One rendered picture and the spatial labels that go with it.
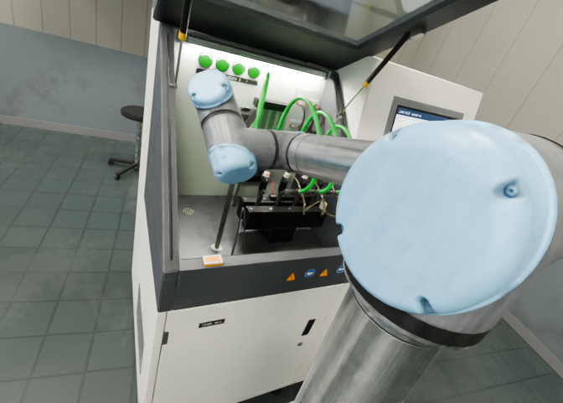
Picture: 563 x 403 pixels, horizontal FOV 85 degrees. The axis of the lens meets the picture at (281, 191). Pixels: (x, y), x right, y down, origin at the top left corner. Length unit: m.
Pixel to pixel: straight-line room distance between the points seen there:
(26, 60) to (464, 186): 3.66
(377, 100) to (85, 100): 2.99
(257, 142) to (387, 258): 0.37
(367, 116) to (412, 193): 1.06
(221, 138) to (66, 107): 3.28
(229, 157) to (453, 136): 0.37
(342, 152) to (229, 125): 0.20
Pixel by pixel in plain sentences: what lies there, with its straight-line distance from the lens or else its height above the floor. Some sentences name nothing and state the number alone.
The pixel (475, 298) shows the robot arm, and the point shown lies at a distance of 0.19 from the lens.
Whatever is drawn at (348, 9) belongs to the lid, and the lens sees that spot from 1.03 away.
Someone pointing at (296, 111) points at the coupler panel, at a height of 1.26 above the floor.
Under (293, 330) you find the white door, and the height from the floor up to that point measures 0.55.
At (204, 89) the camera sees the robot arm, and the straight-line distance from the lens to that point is 0.56.
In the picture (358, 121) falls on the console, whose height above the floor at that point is 1.33.
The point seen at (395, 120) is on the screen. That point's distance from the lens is 1.35.
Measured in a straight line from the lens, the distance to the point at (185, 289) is 0.91.
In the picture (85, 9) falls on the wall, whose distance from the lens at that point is 3.51.
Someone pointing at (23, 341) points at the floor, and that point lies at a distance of 1.96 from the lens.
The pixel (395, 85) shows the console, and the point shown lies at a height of 1.48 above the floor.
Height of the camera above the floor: 1.56
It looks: 28 degrees down
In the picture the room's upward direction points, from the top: 19 degrees clockwise
